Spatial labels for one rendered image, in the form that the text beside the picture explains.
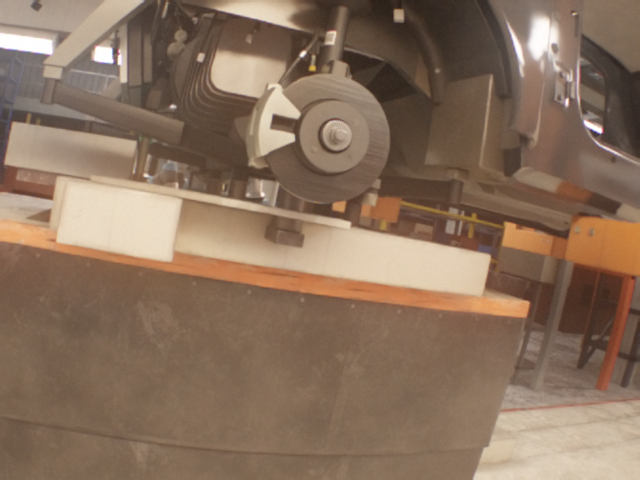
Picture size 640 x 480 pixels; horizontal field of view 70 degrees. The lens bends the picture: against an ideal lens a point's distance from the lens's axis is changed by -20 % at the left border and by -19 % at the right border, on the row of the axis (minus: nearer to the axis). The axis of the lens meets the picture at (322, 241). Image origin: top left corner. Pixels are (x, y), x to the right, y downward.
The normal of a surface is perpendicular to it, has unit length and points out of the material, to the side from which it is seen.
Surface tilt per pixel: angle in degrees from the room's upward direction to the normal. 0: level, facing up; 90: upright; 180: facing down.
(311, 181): 90
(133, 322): 90
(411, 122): 107
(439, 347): 90
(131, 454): 90
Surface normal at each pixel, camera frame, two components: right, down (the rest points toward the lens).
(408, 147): 0.16, 0.31
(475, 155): -0.92, -0.16
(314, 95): 0.33, 0.12
